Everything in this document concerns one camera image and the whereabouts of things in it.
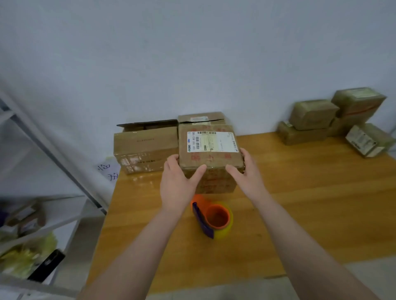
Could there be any person's left hand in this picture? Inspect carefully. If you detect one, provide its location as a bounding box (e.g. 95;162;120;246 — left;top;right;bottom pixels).
160;155;208;215

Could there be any person's right hand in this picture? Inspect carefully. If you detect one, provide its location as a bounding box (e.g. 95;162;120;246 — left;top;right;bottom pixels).
224;147;269;202

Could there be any cube red-printed cardboard box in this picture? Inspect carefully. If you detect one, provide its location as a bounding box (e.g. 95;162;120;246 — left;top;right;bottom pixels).
178;124;246;194

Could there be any blue orange tape dispenser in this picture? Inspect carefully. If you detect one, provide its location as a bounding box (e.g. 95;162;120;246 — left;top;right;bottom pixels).
191;193;235;241

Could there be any stack of cardboard boxes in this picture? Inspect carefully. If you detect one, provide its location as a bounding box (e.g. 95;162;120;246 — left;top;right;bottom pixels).
113;111;227;176

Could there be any box barcode label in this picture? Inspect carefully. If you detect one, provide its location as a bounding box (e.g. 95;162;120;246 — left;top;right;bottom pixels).
277;120;333;146

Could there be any small open-flap cardboard box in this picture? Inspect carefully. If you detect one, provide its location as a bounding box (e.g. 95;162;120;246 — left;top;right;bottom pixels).
290;99;340;131

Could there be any small box with white label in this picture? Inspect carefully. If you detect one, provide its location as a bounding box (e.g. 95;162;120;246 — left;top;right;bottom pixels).
345;122;396;158

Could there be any squat red-printed cardboard box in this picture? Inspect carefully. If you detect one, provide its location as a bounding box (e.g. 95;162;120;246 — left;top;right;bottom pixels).
331;87;387;120

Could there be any person's right forearm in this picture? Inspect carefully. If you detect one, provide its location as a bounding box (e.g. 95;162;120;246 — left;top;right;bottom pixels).
252;195;378;300

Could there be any person's left forearm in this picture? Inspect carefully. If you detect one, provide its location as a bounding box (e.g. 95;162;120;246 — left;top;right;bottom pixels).
77;207;185;300

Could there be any wooden table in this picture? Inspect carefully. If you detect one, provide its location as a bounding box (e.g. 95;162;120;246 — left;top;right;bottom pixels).
85;131;396;295

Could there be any grey metal shelf rack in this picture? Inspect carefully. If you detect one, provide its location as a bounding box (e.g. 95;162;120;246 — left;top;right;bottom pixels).
0;89;107;299

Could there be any black mobile phone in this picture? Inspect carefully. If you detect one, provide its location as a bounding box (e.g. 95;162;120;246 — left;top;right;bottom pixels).
28;249;66;284

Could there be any small open carton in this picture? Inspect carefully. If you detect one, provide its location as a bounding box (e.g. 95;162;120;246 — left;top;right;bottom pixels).
3;201;47;234

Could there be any yellow plastic bag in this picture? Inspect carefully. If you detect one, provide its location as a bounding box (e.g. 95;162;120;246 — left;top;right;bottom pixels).
0;232;59;279

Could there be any white paper wall sign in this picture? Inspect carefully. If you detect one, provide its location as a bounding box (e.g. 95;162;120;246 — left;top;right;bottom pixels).
96;157;122;185

